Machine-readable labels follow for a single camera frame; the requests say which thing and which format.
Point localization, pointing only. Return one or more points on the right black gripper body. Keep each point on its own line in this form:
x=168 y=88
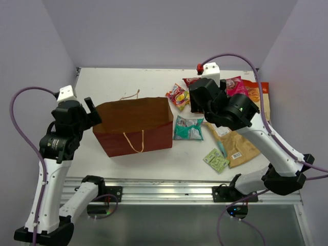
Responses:
x=222 y=86

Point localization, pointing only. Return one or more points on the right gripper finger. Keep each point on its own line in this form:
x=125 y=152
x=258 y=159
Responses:
x=193 y=105
x=200 y=107

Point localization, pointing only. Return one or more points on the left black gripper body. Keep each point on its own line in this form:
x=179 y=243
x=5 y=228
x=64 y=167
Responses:
x=88 y=120

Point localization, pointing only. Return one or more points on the teal snack packet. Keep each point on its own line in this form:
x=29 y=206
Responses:
x=188 y=129

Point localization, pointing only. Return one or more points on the red paper bag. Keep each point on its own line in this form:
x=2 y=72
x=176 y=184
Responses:
x=132 y=126

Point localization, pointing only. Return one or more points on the brown kraft chips bag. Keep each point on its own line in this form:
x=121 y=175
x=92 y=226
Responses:
x=235 y=148

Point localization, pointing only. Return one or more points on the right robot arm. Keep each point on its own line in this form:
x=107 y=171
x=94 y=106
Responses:
x=285 y=172

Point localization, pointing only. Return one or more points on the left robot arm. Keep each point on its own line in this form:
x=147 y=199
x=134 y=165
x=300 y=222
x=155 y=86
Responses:
x=48 y=222

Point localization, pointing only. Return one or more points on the red white chips bag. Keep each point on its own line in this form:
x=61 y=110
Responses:
x=190 y=81

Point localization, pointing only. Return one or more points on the pink REAL chips bag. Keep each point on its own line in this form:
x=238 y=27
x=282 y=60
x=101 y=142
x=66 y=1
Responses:
x=235 y=85

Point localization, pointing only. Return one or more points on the orange beige chips bag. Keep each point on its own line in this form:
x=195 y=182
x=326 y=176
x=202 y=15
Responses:
x=254 y=95

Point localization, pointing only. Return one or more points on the orange yellow candy packet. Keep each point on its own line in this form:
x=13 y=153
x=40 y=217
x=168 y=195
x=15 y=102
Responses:
x=179 y=97

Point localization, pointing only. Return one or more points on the green small sachet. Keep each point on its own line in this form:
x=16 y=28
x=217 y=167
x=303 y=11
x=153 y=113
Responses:
x=216 y=160

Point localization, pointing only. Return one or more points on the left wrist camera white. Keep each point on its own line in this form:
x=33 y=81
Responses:
x=66 y=93

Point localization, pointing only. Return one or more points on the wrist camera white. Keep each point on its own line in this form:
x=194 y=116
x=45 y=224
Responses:
x=210 y=71
x=66 y=93

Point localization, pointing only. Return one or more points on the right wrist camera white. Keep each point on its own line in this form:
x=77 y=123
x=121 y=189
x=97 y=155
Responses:
x=210 y=71

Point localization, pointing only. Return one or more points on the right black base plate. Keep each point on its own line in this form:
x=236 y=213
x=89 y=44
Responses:
x=224 y=193

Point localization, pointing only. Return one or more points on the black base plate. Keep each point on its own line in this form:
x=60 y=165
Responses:
x=109 y=194
x=224 y=193

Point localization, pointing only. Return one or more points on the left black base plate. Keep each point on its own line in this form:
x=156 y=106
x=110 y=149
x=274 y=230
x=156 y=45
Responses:
x=109 y=194

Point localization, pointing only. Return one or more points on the aluminium mounting rail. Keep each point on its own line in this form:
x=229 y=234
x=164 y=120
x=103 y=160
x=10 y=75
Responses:
x=175 y=192

